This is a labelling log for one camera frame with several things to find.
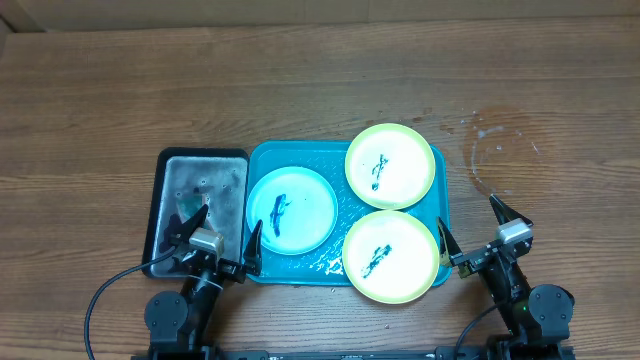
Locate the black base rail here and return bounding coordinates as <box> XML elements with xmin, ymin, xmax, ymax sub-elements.
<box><xmin>130</xmin><ymin>344</ymin><xmax>576</xmax><ymax>360</ymax></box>

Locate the teal plastic tray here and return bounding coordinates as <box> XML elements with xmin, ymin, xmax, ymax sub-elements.
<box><xmin>243</xmin><ymin>140</ymin><xmax>452</xmax><ymax>287</ymax></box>

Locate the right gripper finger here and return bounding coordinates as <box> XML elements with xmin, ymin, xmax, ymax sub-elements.
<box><xmin>489</xmin><ymin>194</ymin><xmax>533</xmax><ymax>227</ymax></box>
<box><xmin>437</xmin><ymin>217</ymin><xmax>463</xmax><ymax>268</ymax></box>

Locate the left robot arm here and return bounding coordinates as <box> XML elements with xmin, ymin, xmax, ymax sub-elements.
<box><xmin>144</xmin><ymin>205</ymin><xmax>263</xmax><ymax>359</ymax></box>

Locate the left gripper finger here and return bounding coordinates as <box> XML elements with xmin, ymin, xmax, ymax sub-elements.
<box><xmin>160</xmin><ymin>204</ymin><xmax>209</xmax><ymax>250</ymax></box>
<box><xmin>243</xmin><ymin>220</ymin><xmax>263</xmax><ymax>276</ymax></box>

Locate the yellow-green plate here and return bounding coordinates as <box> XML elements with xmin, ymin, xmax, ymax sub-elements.
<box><xmin>342</xmin><ymin>210</ymin><xmax>439</xmax><ymax>305</ymax></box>
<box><xmin>344</xmin><ymin>123</ymin><xmax>436</xmax><ymax>210</ymax></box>

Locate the pink green scrub sponge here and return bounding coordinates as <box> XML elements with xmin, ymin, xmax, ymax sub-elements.
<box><xmin>176</xmin><ymin>194</ymin><xmax>208</xmax><ymax>223</ymax></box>

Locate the light blue plate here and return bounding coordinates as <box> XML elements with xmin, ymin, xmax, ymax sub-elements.
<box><xmin>246</xmin><ymin>166</ymin><xmax>338</xmax><ymax>255</ymax></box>

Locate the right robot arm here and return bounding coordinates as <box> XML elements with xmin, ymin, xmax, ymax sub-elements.
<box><xmin>434</xmin><ymin>195</ymin><xmax>575</xmax><ymax>359</ymax></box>

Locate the black water basin tray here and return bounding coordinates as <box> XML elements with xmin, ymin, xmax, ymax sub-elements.
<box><xmin>142</xmin><ymin>147</ymin><xmax>249</xmax><ymax>278</ymax></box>

